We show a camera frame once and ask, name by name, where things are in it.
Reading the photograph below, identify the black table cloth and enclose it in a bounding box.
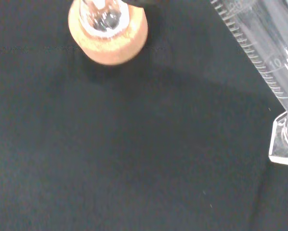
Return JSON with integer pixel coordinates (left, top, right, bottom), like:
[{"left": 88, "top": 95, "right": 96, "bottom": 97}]
[{"left": 0, "top": 0, "right": 288, "bottom": 231}]

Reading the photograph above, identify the small round-bottom glass flask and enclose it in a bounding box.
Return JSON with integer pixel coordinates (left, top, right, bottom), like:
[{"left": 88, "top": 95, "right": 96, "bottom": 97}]
[{"left": 79, "top": 0, "right": 130, "bottom": 37}]

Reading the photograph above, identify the round cork ring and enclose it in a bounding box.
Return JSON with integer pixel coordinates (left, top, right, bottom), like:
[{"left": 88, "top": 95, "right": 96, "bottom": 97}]
[{"left": 67, "top": 0, "right": 149, "bottom": 66}]

